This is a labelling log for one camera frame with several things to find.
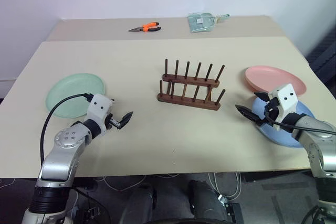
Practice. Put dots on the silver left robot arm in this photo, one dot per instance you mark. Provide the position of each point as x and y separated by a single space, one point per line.
59 157

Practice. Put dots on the green packaged dustpan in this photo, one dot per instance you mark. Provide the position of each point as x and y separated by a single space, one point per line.
202 22

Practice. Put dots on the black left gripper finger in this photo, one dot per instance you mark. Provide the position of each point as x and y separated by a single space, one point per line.
125 119

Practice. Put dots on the dark rounded robot leg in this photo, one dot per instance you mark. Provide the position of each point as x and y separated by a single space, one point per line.
140 203
206 200

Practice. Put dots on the wooden dish rack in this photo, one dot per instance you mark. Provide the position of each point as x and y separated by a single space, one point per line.
190 90

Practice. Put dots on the red plate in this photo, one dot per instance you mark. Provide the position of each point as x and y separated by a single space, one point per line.
273 78

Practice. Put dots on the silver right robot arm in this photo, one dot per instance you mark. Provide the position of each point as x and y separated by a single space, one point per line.
319 153

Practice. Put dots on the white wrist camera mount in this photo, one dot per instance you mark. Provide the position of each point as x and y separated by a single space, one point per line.
98 110
286 102

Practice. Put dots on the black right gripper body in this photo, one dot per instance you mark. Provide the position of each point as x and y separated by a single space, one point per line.
271 111

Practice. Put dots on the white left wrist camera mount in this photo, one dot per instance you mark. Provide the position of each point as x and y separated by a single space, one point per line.
98 110

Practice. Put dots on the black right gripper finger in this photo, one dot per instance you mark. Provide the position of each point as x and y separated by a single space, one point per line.
262 96
249 114

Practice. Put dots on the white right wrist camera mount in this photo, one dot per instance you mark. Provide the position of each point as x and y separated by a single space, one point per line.
286 102

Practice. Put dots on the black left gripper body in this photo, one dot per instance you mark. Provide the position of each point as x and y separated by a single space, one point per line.
111 122

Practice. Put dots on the green plate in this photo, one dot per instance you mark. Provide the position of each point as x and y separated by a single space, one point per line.
73 94

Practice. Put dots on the blue plate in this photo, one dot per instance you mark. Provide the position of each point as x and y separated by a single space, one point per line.
284 138

